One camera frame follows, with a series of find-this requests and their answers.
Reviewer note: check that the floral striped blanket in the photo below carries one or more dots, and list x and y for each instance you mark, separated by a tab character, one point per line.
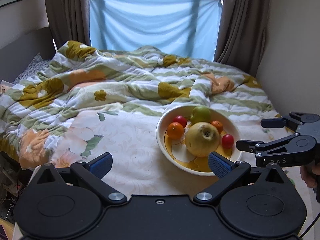
112	80

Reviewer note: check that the cream printed plate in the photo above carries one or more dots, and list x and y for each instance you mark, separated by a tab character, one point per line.
162	140

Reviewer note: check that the grey patterned bed sheet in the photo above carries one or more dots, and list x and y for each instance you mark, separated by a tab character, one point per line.
33	66

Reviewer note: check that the small green apple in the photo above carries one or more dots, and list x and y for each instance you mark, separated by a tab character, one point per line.
200	114

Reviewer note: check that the grey headboard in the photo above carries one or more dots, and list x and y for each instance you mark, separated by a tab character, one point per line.
22	47

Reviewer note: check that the yellow apple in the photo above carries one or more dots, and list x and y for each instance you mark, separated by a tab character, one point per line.
200	142

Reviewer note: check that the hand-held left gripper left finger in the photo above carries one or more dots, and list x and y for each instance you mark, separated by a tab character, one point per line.
101	164

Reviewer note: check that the small mandarin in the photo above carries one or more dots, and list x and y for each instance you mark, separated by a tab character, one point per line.
217	126
175	130

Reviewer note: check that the red cherry tomato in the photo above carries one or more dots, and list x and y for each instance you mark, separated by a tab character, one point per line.
180	120
227	141

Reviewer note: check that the floral table cover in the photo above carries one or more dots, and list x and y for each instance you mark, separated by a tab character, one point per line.
130	142

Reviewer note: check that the brown curtain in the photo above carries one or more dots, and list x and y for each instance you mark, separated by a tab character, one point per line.
240	25
67	10

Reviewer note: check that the person's right hand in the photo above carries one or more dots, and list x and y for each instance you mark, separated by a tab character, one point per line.
308	177

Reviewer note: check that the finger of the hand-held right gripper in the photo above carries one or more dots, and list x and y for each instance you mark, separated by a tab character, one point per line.
272	146
272	123

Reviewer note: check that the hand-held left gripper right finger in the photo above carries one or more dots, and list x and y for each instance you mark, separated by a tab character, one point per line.
220	165

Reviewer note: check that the light blue window cloth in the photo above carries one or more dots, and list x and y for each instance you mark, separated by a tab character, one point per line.
155	25

